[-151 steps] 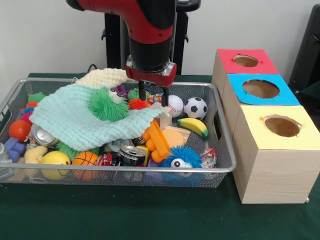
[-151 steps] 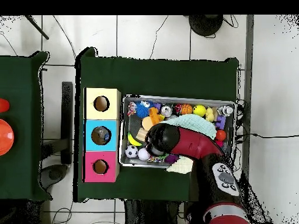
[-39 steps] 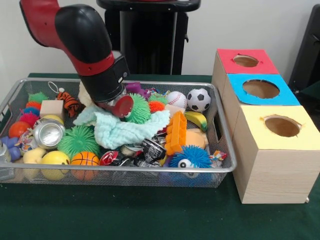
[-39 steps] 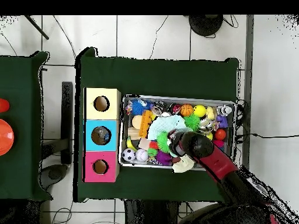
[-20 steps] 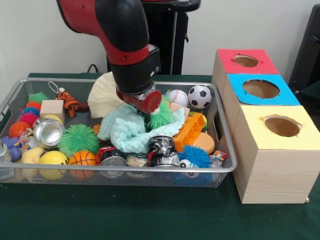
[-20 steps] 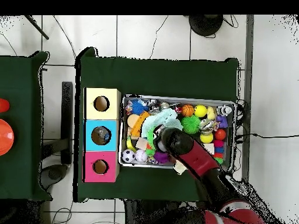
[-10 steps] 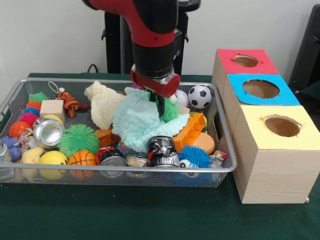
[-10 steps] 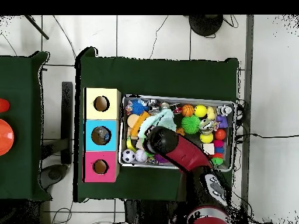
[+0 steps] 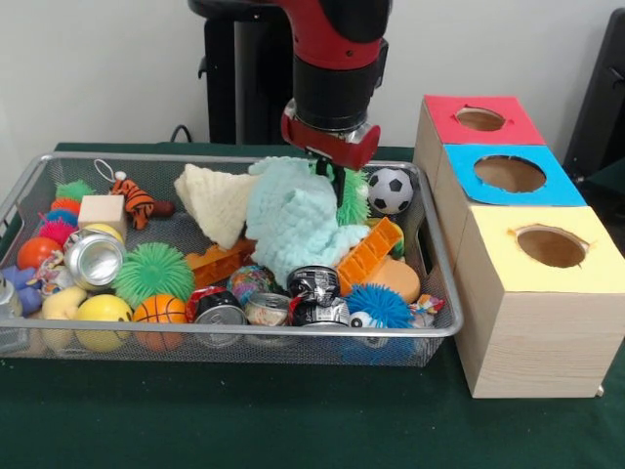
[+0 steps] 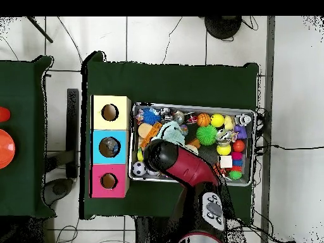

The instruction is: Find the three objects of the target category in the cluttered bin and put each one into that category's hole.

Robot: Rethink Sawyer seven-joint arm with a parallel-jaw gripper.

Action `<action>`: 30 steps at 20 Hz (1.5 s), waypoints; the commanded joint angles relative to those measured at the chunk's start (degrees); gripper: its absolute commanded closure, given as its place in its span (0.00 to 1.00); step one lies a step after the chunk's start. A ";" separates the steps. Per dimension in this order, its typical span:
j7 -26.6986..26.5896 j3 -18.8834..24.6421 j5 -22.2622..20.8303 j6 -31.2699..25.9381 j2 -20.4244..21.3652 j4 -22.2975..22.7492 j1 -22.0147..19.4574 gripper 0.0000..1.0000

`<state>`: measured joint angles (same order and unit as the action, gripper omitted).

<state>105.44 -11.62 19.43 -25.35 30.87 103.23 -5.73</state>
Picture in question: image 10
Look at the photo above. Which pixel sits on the pale blue waffle cloth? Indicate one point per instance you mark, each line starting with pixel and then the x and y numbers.
pixel 172 132

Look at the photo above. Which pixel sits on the long orange toy brick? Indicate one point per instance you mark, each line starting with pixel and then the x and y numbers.
pixel 151 135

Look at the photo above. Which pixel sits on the crushed shiny silver can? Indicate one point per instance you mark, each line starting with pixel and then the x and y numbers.
pixel 223 135

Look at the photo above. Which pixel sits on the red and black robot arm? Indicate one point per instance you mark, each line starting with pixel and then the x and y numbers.
pixel 187 169

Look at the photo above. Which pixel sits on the wooden box with three holes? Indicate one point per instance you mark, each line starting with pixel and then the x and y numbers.
pixel 110 152

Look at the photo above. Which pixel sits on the shallow clear mesh bin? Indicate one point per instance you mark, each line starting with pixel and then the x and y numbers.
pixel 243 177

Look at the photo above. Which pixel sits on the blue spiky ball with eyes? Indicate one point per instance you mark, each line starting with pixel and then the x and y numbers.
pixel 152 117

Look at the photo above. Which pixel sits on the small soccer ball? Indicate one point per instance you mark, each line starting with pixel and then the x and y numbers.
pixel 139 168

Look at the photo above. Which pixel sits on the small orange basketball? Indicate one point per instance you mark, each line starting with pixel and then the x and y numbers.
pixel 203 119

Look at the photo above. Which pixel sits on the light green spiky ball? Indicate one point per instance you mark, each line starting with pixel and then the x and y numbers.
pixel 206 135

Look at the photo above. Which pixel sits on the small yellow rubber duck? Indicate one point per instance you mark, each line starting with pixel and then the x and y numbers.
pixel 229 123

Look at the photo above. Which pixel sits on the plain wooden cube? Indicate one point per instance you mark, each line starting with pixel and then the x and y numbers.
pixel 226 161

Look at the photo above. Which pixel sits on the plain red ball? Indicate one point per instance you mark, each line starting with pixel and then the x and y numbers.
pixel 239 146

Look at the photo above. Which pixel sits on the black upright panel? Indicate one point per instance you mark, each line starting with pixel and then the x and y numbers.
pixel 73 131

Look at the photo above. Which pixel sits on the grey round floor base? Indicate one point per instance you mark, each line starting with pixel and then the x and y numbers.
pixel 59 188

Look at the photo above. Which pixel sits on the black round stand base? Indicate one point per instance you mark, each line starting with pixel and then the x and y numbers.
pixel 223 26

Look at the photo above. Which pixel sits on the dark green side table cloth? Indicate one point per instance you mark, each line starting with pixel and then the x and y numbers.
pixel 25 192

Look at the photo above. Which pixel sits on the orange disc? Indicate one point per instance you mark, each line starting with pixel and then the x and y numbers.
pixel 6 149

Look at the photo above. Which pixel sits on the small red object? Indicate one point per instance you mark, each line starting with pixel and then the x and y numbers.
pixel 3 114

